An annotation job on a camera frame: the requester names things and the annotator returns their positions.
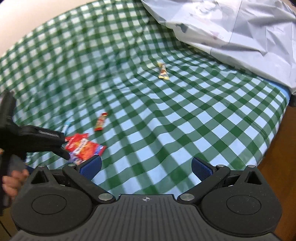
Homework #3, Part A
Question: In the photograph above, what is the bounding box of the purple candy bar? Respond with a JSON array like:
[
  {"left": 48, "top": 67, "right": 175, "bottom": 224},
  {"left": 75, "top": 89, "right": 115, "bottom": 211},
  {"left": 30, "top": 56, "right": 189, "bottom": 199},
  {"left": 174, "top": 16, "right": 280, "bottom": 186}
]
[{"left": 68, "top": 152, "right": 84, "bottom": 166}]

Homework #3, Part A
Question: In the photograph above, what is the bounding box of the green checkered sofa cover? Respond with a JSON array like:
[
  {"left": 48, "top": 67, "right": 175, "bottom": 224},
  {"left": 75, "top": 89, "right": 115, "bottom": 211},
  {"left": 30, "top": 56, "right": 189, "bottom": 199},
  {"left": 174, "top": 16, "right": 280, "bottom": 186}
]
[{"left": 1, "top": 1, "right": 288, "bottom": 196}]

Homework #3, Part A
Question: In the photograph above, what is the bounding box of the white plastic sheet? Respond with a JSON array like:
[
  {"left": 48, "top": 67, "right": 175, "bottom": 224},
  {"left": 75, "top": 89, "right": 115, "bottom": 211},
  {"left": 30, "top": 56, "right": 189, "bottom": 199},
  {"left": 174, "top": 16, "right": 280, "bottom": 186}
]
[{"left": 143, "top": 1, "right": 295, "bottom": 94}]

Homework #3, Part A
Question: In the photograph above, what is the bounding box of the light blue stick packet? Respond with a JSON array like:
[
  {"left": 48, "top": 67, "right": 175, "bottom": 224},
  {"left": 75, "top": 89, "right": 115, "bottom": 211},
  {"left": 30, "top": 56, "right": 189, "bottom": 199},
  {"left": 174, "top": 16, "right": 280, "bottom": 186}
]
[{"left": 61, "top": 122, "right": 71, "bottom": 135}]

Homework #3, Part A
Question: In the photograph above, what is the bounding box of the person's left hand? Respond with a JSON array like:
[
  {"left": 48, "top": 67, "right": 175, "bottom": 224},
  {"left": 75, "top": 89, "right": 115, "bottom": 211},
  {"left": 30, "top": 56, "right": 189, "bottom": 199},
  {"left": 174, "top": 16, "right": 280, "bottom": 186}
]
[{"left": 2, "top": 169, "right": 29, "bottom": 199}]

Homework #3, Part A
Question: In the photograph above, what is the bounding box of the red kitkat style bar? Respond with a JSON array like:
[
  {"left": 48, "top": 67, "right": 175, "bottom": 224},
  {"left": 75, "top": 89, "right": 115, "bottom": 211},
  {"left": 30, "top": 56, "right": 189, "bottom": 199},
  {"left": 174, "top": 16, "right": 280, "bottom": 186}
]
[{"left": 65, "top": 133, "right": 89, "bottom": 143}]

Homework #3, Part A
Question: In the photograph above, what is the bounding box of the small red gold candy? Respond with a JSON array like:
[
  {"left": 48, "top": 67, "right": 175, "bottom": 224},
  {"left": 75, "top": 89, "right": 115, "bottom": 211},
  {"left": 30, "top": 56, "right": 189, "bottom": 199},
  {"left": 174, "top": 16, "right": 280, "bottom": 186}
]
[{"left": 94, "top": 113, "right": 108, "bottom": 132}]

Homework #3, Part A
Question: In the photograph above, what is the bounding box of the gold snack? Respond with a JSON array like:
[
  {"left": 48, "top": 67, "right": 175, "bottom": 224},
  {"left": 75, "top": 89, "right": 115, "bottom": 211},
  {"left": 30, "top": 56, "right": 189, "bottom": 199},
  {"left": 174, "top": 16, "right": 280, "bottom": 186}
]
[{"left": 158, "top": 62, "right": 170, "bottom": 80}]

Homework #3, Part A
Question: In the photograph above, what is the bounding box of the orange red chip packet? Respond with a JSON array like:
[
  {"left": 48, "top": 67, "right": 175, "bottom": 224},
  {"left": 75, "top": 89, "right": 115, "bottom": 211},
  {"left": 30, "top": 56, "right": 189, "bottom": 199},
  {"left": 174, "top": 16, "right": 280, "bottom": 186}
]
[{"left": 66, "top": 138, "right": 107, "bottom": 161}]

